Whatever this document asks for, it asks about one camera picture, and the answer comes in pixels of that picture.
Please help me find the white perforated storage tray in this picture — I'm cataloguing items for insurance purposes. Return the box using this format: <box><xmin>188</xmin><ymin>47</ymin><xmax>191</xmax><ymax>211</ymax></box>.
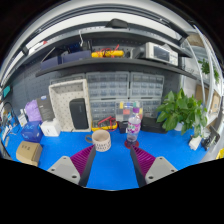
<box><xmin>48</xmin><ymin>78</ymin><xmax>94</xmax><ymax>133</ymax></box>

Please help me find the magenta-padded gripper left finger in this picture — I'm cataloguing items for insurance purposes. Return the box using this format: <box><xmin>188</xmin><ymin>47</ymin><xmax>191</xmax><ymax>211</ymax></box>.
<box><xmin>46</xmin><ymin>144</ymin><xmax>97</xmax><ymax>188</ymax></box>

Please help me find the purple plastic bag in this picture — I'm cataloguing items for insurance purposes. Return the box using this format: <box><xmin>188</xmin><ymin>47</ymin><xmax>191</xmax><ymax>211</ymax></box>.
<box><xmin>24</xmin><ymin>99</ymin><xmax>43</xmax><ymax>123</ymax></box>

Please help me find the black case with white label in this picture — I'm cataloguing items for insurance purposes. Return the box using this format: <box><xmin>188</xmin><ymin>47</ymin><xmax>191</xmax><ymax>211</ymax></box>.
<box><xmin>117</xmin><ymin>120</ymin><xmax>129</xmax><ymax>134</ymax></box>

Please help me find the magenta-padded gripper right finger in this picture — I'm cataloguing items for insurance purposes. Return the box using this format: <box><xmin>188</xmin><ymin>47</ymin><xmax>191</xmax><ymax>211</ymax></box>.
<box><xmin>129</xmin><ymin>144</ymin><xmax>179</xmax><ymax>188</ymax></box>

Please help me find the white metal rack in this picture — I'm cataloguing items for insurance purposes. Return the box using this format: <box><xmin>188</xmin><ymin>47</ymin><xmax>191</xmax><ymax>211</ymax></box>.
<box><xmin>179</xmin><ymin>29</ymin><xmax>224</xmax><ymax>134</ymax></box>

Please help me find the beige mug with grey ovals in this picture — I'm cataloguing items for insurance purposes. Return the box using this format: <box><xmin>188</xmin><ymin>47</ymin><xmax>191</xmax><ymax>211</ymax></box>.
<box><xmin>85</xmin><ymin>129</ymin><xmax>112</xmax><ymax>153</ymax></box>

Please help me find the dark grey upright box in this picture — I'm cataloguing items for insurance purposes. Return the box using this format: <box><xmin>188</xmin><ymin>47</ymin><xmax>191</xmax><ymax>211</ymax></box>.
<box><xmin>35</xmin><ymin>94</ymin><xmax>56</xmax><ymax>123</ymax></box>

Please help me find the dark wall shelf unit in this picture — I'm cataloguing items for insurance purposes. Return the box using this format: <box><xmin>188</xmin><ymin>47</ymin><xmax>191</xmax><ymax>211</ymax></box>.
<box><xmin>0</xmin><ymin>9</ymin><xmax>208</xmax><ymax>81</ymax></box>

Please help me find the flat black case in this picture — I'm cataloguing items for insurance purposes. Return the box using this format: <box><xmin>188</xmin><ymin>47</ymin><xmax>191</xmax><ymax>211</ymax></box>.
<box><xmin>140</xmin><ymin>116</ymin><xmax>168</xmax><ymax>134</ymax></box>

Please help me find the yellow multimeter with red leads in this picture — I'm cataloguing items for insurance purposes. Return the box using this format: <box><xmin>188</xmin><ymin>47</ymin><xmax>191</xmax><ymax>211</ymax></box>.
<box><xmin>91</xmin><ymin>115</ymin><xmax>119</xmax><ymax>132</ymax></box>

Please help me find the white carton box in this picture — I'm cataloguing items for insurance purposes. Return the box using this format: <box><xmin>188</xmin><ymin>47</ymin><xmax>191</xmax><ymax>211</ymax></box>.
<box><xmin>39</xmin><ymin>118</ymin><xmax>62</xmax><ymax>138</ymax></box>

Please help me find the purple-capped clear drink bottle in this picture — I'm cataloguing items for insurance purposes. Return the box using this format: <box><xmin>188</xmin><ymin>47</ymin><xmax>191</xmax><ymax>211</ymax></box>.
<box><xmin>125</xmin><ymin>106</ymin><xmax>143</xmax><ymax>148</ymax></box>

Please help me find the brown cardboard box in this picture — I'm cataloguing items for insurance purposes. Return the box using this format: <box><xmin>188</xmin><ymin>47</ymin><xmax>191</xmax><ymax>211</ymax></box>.
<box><xmin>15</xmin><ymin>140</ymin><xmax>44</xmax><ymax>167</ymax></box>

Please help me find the white power adapter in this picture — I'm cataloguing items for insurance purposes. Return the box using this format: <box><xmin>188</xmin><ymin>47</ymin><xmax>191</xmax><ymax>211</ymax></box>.
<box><xmin>188</xmin><ymin>135</ymin><xmax>203</xmax><ymax>151</ymax></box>

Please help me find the green potted plant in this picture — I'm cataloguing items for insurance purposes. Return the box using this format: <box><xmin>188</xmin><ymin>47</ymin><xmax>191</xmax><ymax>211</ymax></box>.
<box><xmin>155</xmin><ymin>88</ymin><xmax>208</xmax><ymax>138</ymax></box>

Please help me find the black rectangular speaker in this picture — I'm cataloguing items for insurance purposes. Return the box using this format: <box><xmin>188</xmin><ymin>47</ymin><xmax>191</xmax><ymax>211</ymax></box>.
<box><xmin>68</xmin><ymin>97</ymin><xmax>90</xmax><ymax>130</ymax></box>

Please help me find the grey parts drawer cabinet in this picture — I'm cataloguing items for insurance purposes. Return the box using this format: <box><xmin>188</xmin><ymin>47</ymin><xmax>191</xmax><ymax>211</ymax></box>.
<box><xmin>129</xmin><ymin>71</ymin><xmax>165</xmax><ymax>100</ymax></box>
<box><xmin>141</xmin><ymin>99</ymin><xmax>163</xmax><ymax>118</ymax></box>
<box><xmin>85</xmin><ymin>70</ymin><xmax>130</xmax><ymax>101</ymax></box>
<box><xmin>89</xmin><ymin>99</ymin><xmax>118</xmax><ymax>123</ymax></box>

